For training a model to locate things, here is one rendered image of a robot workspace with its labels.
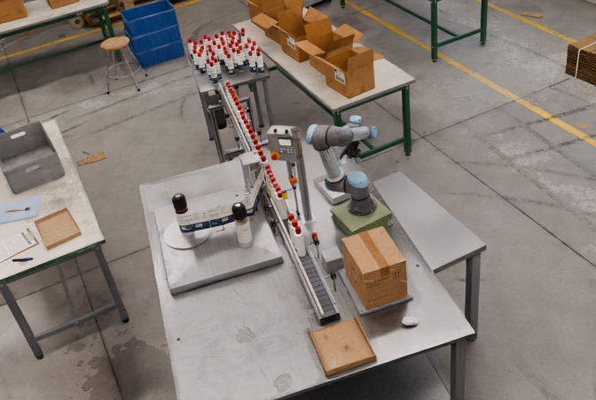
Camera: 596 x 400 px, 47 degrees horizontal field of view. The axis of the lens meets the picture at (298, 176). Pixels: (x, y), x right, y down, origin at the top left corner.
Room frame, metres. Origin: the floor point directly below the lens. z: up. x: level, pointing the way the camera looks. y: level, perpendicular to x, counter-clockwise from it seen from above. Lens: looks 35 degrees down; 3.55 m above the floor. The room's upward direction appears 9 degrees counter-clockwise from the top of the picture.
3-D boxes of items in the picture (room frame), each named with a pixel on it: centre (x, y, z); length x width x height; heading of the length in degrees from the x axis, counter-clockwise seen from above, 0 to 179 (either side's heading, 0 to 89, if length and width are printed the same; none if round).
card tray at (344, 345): (2.30, -0.09, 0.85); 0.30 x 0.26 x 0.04; 11
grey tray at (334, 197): (3.61, -0.24, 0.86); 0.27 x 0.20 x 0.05; 21
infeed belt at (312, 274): (3.27, 0.11, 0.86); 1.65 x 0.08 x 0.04; 11
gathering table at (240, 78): (5.61, 0.48, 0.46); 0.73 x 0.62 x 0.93; 11
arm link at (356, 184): (3.30, -0.35, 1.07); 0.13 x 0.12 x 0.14; 58
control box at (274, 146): (3.40, 0.05, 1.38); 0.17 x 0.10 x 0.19; 67
